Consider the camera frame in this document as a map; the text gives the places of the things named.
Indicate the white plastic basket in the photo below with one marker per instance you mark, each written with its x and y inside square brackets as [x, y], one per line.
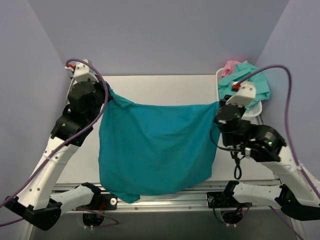
[251, 112]

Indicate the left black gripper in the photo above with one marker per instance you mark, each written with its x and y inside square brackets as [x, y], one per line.
[105, 88]

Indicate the aluminium rail frame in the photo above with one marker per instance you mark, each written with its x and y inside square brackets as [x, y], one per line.
[165, 90]

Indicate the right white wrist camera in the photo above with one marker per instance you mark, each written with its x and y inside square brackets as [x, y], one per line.
[245, 93]

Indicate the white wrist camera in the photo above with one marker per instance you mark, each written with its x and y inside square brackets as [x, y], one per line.
[245, 93]
[81, 73]

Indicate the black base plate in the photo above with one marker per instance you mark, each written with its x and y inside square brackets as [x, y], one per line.
[218, 199]
[107, 201]

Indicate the pink t shirt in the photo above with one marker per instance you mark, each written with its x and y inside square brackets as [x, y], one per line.
[230, 67]

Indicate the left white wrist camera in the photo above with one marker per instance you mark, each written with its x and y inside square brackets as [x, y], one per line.
[81, 73]

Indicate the mint green t shirt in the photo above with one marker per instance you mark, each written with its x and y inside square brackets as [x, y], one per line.
[242, 70]

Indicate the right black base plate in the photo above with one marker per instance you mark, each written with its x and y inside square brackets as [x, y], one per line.
[218, 199]

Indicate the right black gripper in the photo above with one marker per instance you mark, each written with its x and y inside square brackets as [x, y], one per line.
[219, 107]

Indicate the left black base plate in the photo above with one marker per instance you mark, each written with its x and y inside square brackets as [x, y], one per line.
[107, 201]

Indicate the teal t shirt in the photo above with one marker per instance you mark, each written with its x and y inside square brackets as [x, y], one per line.
[152, 150]

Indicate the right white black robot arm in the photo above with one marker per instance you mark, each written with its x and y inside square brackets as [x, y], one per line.
[262, 143]

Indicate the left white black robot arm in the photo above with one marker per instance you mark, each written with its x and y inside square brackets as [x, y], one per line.
[34, 201]

